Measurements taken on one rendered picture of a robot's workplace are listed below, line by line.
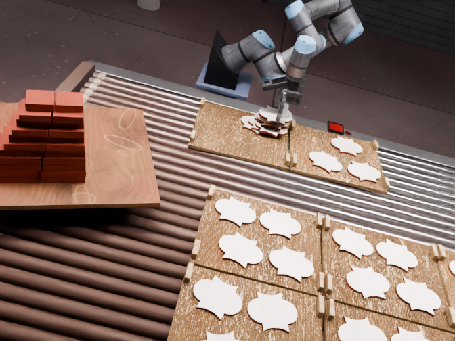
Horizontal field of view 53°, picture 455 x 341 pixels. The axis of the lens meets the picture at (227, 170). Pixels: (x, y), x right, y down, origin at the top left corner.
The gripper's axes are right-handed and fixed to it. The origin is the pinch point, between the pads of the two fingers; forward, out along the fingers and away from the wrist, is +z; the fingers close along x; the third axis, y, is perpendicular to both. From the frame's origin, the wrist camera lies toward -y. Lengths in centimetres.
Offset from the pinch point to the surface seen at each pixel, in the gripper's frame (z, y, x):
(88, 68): 8, -84, 18
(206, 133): 9.0, -27.1, -10.8
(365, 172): 7.7, 40.5, -17.0
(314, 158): 7.7, 18.5, -14.4
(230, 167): 11.0, -16.0, -27.2
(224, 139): 8.9, -19.6, -12.6
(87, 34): 103, -145, 248
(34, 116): -25, -74, -68
